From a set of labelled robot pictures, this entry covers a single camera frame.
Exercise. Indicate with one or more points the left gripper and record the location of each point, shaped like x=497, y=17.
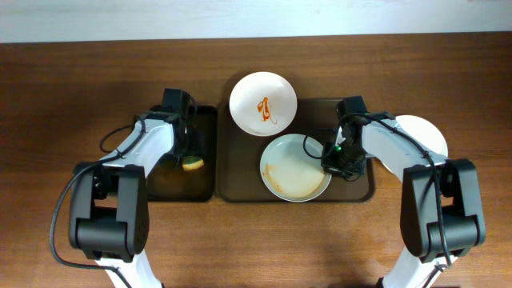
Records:
x=191, y=148

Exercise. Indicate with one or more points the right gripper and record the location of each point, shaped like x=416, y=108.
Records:
x=342, y=163

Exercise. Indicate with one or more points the pale blue plate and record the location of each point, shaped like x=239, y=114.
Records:
x=291, y=170

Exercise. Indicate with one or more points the green and orange sponge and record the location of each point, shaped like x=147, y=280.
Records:
x=190, y=163

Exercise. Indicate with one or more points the white plate bottom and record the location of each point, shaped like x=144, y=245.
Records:
x=420, y=132

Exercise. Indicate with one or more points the white plate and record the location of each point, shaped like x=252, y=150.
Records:
x=263, y=104
x=420, y=132

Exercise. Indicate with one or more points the white plate top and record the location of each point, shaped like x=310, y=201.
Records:
x=263, y=104

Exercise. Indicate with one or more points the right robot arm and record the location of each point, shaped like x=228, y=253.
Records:
x=441, y=215

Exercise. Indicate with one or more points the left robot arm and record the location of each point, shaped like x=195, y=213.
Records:
x=109, y=215

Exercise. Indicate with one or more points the small black tray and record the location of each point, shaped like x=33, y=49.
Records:
x=168, y=182

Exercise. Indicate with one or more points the large brown serving tray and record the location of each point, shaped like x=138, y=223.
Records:
x=238, y=176

